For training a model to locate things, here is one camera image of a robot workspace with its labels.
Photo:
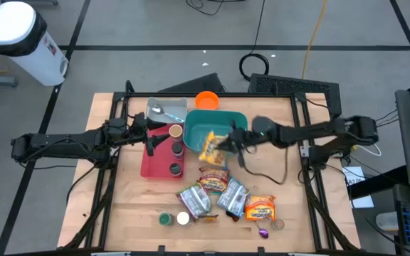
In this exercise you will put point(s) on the pink green snack packet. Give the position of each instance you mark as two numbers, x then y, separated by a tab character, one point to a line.
195	201

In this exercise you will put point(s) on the white paper sheet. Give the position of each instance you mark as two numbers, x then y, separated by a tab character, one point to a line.
363	201

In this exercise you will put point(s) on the cork lid glass jar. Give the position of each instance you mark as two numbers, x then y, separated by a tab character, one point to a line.
278	224

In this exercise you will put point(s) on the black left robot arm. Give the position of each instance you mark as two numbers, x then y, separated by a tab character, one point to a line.
59	144

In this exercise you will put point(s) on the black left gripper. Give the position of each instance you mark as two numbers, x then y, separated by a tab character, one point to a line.
137	128

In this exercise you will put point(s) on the black slanted panel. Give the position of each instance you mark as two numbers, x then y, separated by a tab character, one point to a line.
198	85

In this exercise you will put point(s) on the red plastic tray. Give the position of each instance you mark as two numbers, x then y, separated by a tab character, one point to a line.
158	163

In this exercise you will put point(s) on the yellow snack packet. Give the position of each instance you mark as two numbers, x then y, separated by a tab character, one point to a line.
210	151

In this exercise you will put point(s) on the black side desk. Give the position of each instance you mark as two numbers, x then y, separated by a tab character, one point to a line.
400	193

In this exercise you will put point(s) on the brown orange taco seasoning packet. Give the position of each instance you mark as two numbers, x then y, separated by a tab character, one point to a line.
209	218

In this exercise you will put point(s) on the teal plastic bin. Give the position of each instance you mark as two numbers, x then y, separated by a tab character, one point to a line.
205	121

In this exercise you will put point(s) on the tan lid glass jar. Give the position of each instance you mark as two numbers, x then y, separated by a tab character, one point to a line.
176	131

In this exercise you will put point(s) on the white lid bagel seasoning jar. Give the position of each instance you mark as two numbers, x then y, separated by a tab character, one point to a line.
183	218

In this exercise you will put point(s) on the blue ramen packet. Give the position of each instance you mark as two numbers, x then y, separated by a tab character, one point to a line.
232	195

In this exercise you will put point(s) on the red orange ramen packet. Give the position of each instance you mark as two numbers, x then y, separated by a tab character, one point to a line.
214	181

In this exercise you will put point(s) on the green spice jar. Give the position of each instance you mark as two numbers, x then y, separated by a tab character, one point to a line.
165	219

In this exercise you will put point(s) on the white trash can black bag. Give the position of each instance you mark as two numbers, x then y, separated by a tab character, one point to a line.
27	49

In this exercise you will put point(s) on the black metal table frame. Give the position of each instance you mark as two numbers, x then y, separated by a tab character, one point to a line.
137	95

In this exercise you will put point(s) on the white computer mouse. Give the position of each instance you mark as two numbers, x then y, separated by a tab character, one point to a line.
386	221

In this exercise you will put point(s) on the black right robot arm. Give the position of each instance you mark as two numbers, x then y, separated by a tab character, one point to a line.
315	131

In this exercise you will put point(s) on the orange plastic bowl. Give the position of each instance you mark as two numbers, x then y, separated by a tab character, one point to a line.
207	101

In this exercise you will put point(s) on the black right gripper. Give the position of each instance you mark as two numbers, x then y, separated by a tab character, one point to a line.
244	139

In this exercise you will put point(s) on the black lid spices jar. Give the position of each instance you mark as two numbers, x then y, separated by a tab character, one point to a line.
175	168

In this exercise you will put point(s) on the grey plastic tray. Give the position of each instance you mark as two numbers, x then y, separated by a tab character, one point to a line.
176	105

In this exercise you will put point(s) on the black lid purple label jar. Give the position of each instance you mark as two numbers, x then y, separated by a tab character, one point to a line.
177	147

